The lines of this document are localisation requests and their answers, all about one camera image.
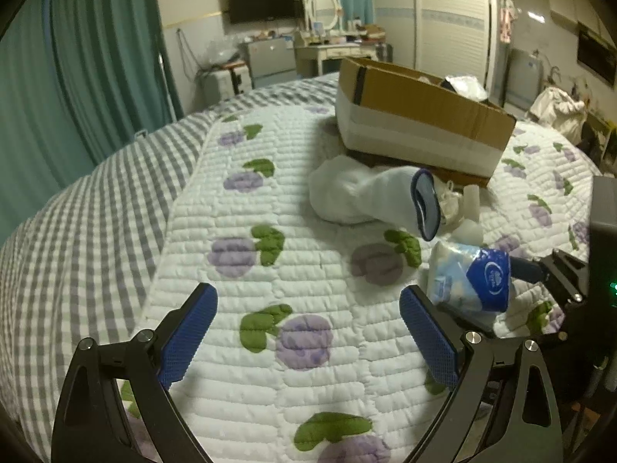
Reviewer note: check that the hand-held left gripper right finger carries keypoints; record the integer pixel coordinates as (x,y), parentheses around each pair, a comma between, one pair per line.
(429,342)

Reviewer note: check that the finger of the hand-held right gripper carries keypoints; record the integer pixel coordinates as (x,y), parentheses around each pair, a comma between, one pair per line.
(528,270)
(487,320)

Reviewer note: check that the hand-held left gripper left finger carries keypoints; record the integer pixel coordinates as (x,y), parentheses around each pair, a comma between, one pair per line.
(190,337)

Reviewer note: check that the blue and white tissue pack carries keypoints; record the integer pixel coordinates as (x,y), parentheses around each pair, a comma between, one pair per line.
(475,277)

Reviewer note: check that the brown cardboard box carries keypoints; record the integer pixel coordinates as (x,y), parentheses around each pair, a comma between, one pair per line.
(414,111)

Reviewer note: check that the small white bottle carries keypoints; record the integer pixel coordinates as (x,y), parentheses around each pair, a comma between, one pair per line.
(471,202)

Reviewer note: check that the cream lace cloth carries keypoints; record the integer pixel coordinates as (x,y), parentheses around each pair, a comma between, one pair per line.
(448,202)

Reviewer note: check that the white sock with blue cuff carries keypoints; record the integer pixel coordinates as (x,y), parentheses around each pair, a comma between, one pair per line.
(402,197)

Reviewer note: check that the pile of beige clothes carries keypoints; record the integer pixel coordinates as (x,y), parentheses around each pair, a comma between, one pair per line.
(559,106)

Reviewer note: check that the grey checked bedsheet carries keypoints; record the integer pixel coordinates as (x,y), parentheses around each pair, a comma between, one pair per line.
(96,212)

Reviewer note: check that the white floral quilt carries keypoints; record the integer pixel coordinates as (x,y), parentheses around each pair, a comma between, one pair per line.
(289,193)

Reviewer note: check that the white appliance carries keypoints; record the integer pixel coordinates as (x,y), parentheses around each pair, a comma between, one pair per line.
(525,77)

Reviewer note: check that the white plastic bag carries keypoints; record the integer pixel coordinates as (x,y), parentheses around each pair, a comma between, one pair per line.
(465,86)

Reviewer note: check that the hanging pink cloth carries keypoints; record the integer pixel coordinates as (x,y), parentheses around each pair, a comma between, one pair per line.
(507,19)

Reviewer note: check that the white storage box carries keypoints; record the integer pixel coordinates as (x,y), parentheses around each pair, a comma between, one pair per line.
(221,87)

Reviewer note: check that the white wardrobe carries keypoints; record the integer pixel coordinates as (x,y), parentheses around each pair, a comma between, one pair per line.
(438,14)

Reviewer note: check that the clear plastic bag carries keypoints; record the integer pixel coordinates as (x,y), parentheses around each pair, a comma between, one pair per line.
(222,53)

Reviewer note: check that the grey mini fridge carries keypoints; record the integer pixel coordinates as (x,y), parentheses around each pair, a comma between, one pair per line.
(270,60)

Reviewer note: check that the cream dressing table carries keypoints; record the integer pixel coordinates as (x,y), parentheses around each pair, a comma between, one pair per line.
(332,53)

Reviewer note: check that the oval white mirror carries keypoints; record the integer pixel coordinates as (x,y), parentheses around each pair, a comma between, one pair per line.
(323,7)

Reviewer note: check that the dark wall frame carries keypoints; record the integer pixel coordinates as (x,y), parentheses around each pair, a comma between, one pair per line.
(597,53)

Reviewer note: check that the black wall television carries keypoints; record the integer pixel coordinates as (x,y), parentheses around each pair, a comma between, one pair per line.
(264,1)

